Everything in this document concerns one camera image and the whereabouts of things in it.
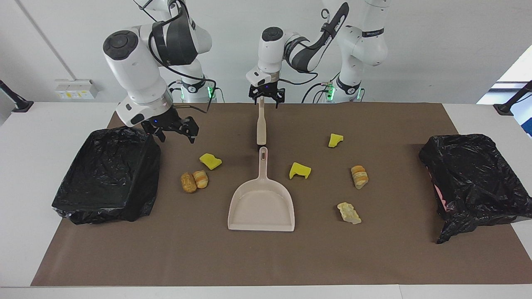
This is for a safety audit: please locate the pale toy croissant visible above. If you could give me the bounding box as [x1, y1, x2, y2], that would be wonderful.
[337, 202, 362, 225]

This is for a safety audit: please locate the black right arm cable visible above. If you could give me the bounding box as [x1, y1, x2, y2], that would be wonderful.
[135, 0, 217, 113]

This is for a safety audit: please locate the beige plastic dustpan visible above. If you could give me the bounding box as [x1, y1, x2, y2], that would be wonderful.
[227, 147, 296, 232]

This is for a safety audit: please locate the notched yellow sponge piece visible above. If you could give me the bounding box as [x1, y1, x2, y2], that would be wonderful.
[289, 162, 312, 180]

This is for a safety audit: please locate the bright window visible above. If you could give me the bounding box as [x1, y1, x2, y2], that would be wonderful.
[476, 45, 532, 137]

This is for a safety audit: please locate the brown table mat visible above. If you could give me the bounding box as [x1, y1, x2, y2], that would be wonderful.
[30, 103, 532, 287]

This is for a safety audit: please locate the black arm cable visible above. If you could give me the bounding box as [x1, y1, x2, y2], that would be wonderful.
[278, 8, 337, 86]
[135, 0, 217, 113]

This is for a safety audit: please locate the brown toy bread roll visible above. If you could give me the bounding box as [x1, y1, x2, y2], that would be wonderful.
[180, 172, 197, 194]

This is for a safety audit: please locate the black clamp stand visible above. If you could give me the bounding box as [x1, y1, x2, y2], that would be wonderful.
[493, 80, 532, 116]
[0, 80, 34, 113]

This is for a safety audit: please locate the beige hand brush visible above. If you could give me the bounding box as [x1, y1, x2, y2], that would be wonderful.
[256, 96, 267, 151]

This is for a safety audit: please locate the black bag lined pink bin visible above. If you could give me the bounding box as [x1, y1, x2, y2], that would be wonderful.
[418, 133, 532, 245]

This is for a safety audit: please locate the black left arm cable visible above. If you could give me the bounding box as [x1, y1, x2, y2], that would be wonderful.
[278, 8, 337, 86]

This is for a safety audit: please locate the white wall socket strip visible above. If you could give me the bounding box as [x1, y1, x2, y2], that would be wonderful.
[54, 79, 99, 100]

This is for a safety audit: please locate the black base cable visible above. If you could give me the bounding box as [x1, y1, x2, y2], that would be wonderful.
[166, 80, 180, 103]
[302, 71, 342, 103]

